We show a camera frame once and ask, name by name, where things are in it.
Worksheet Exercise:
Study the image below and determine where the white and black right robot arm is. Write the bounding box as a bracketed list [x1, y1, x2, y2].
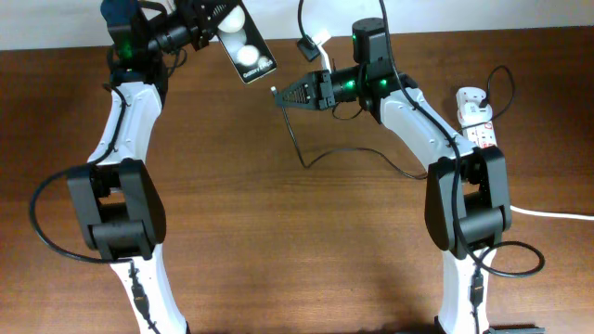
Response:
[273, 18, 511, 333]

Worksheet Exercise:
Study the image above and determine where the black smartphone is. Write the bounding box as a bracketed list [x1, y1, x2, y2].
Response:
[217, 1, 278, 84]

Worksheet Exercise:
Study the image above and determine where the thin black charging cable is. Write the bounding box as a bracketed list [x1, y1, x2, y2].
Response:
[270, 64, 516, 181]

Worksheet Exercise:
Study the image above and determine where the black left camera cable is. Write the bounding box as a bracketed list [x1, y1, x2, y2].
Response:
[28, 0, 189, 334]

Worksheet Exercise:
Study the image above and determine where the white USB charger plug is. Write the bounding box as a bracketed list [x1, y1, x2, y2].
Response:
[458, 102, 493, 126]

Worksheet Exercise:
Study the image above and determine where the white power strip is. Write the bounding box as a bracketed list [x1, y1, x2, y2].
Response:
[456, 87, 497, 148]

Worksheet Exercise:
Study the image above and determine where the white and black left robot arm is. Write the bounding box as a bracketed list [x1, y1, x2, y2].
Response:
[67, 0, 246, 333]

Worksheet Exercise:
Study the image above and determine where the white power strip cord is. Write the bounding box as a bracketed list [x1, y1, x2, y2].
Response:
[510, 205, 594, 222]

